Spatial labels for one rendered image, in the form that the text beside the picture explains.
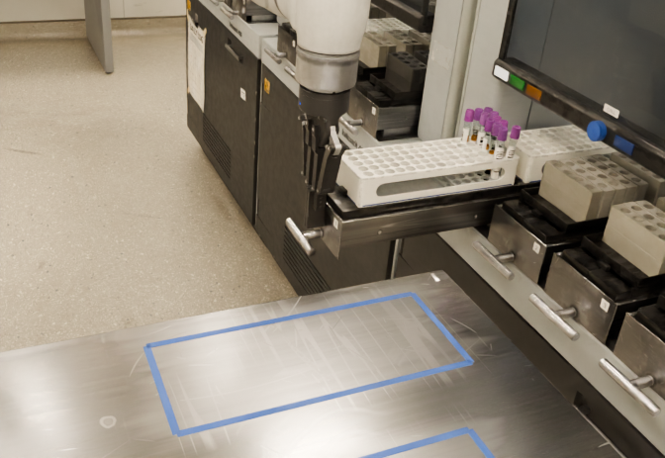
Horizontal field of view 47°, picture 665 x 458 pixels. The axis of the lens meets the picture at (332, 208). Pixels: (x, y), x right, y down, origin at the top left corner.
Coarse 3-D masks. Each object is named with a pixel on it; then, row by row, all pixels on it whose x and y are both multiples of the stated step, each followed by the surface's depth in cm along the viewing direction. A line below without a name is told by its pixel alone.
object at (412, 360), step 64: (192, 320) 91; (256, 320) 92; (320, 320) 93; (384, 320) 94; (448, 320) 95; (0, 384) 79; (64, 384) 80; (128, 384) 81; (192, 384) 82; (256, 384) 82; (320, 384) 83; (384, 384) 84; (448, 384) 85; (512, 384) 86; (0, 448) 72; (64, 448) 73; (128, 448) 73; (192, 448) 74; (256, 448) 75; (320, 448) 75; (384, 448) 76; (448, 448) 77; (512, 448) 77; (576, 448) 78
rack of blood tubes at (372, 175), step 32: (352, 160) 124; (384, 160) 123; (416, 160) 124; (448, 160) 125; (480, 160) 127; (512, 160) 128; (352, 192) 120; (384, 192) 126; (416, 192) 123; (448, 192) 125
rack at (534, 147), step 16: (544, 128) 141; (560, 128) 142; (576, 128) 143; (528, 144) 134; (544, 144) 134; (560, 144) 135; (576, 144) 135; (592, 144) 137; (528, 160) 130; (544, 160) 131; (528, 176) 131
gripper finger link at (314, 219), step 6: (312, 198) 120; (312, 204) 121; (312, 210) 121; (324, 210) 122; (306, 216) 122; (312, 216) 122; (318, 216) 122; (324, 216) 123; (306, 222) 122; (312, 222) 122; (318, 222) 123; (324, 222) 123; (312, 228) 123
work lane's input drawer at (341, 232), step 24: (336, 192) 123; (480, 192) 127; (504, 192) 129; (336, 216) 118; (360, 216) 119; (384, 216) 120; (408, 216) 122; (432, 216) 124; (456, 216) 126; (480, 216) 128; (336, 240) 120; (360, 240) 120; (384, 240) 122
